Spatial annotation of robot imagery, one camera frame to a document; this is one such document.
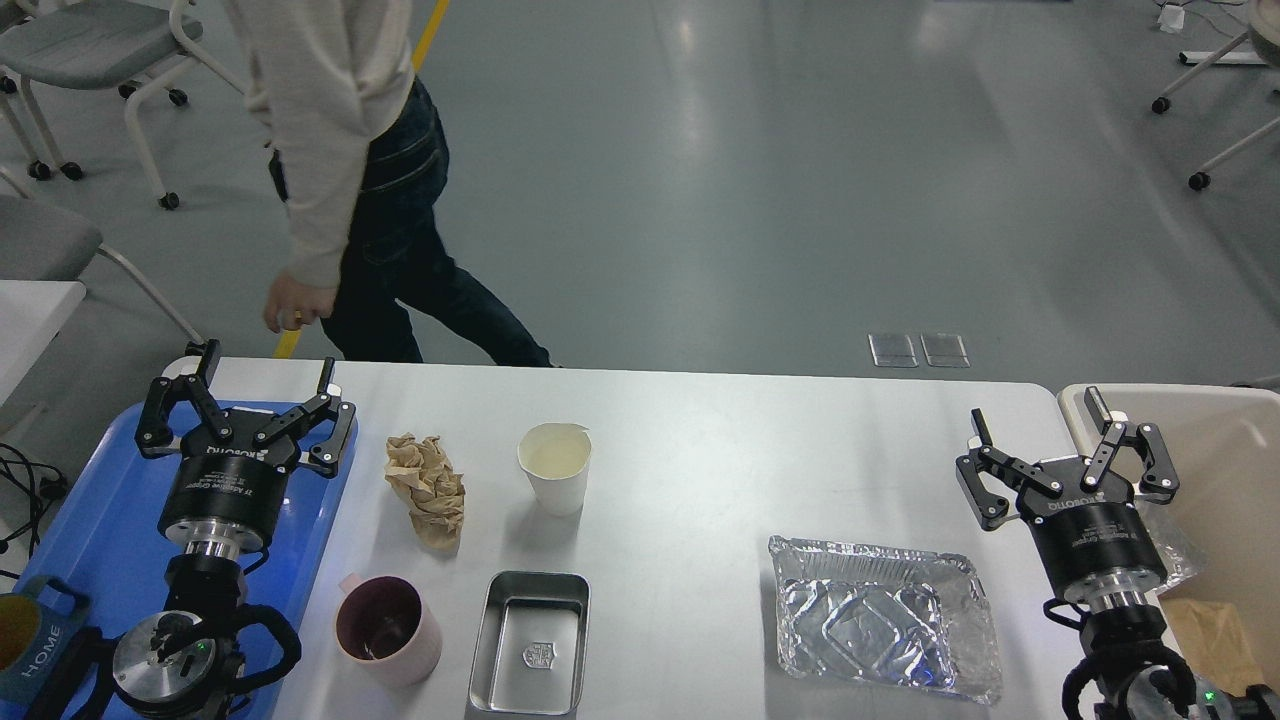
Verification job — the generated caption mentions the chair base right background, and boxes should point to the chair base right background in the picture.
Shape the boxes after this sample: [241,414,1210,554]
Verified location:
[1151,0,1280,192]

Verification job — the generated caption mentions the crumpled brown paper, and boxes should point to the crumpled brown paper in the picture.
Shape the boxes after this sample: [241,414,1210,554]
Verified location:
[384,433,466,552]

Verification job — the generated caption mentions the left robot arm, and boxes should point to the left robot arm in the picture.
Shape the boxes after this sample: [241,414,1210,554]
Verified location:
[76,340,356,719]

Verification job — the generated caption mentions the grey office chair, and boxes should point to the grey office chair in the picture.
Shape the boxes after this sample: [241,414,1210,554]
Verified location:
[1,1,247,210]

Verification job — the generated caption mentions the white paper cup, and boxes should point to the white paper cup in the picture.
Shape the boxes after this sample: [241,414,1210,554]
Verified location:
[516,423,593,516]

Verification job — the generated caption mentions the dark blue HOME mug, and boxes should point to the dark blue HOME mug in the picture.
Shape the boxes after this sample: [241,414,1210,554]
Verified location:
[1,575,92,706]

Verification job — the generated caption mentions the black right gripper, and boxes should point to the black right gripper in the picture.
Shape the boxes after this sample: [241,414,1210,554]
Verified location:
[956,386,1180,603]

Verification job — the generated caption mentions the right floor socket plate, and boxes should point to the right floor socket plate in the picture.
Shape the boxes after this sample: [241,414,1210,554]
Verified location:
[920,333,972,369]

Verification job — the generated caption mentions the left floor socket plate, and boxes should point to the left floor socket plate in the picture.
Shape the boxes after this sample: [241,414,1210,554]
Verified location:
[867,333,919,369]

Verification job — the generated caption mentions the white power adapter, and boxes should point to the white power adapter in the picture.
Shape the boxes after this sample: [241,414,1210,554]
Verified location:
[1156,3,1187,35]

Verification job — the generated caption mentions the pink mug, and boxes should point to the pink mug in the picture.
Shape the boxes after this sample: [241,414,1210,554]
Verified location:
[334,573,443,688]

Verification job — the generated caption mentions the black cables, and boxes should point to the black cables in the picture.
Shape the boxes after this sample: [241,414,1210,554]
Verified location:
[0,443,69,582]

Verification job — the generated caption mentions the beige plastic bin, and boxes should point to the beige plastic bin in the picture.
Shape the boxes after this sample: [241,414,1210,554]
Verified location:
[1059,384,1277,719]

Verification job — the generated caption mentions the floor socket plate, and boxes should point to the floor socket plate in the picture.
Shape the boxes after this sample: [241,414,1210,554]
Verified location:
[867,333,919,369]
[920,333,972,369]

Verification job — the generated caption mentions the stainless steel rectangular container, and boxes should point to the stainless steel rectangular container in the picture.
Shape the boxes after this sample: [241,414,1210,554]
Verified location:
[468,570,590,719]

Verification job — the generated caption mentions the person in white sweater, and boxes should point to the person in white sweater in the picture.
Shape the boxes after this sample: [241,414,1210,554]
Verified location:
[225,1,552,368]

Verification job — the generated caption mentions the aluminium foil tray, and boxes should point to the aluminium foil tray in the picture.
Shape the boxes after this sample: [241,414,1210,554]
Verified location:
[768,536,1004,706]

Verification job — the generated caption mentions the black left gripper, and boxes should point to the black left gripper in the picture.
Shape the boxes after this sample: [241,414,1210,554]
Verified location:
[134,340,356,552]

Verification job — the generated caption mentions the brown paper in bin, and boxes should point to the brown paper in bin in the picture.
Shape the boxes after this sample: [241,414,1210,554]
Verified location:
[1161,597,1277,696]

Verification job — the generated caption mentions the white side table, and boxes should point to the white side table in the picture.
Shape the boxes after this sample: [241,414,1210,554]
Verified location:
[1,281,87,402]

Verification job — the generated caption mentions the blue plastic tray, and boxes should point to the blue plastic tray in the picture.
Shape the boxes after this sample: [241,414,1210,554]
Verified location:
[18,406,355,638]

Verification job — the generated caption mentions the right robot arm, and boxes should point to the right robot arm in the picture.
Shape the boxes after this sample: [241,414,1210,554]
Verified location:
[955,387,1277,719]

